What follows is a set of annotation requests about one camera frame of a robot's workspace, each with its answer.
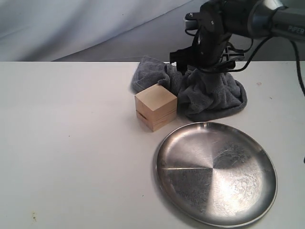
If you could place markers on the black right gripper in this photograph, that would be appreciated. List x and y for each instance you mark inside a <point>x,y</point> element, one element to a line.
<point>208,45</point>

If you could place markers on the grey fleece towel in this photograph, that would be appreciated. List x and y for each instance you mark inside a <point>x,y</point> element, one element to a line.
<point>200,96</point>

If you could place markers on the wooden cube block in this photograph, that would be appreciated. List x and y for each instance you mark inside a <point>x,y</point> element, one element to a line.
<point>156,107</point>

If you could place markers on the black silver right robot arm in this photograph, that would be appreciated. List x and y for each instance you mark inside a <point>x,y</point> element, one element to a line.
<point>218,20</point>

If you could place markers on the round steel plate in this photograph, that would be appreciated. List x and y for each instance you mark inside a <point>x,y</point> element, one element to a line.
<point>216,174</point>

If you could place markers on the white backdrop sheet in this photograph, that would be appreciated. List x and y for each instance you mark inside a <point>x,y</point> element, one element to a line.
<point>93,30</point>

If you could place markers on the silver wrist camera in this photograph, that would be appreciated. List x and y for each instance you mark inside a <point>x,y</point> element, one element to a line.
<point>192,21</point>

